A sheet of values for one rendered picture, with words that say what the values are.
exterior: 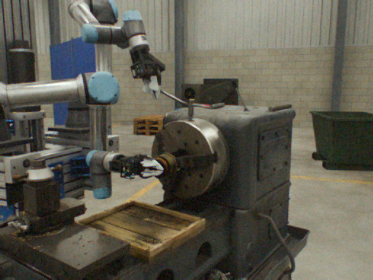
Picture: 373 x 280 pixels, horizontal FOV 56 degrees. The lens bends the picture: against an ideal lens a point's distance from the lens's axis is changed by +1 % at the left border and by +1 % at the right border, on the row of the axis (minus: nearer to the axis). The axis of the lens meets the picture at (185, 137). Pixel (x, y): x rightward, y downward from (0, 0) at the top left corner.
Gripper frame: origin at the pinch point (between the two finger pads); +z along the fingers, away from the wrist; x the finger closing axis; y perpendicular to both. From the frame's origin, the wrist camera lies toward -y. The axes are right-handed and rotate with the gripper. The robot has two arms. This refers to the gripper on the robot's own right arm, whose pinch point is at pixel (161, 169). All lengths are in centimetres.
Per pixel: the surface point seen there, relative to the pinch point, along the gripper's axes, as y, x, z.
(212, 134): -20.9, 11.0, 8.4
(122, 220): 8.4, -19.3, -11.7
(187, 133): -15.6, 11.5, 0.4
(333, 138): -469, -54, -49
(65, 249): 44.5, -10.8, 5.5
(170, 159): -5.0, 2.9, 0.0
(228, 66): -919, 80, -482
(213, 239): -16.9, -29.7, 12.1
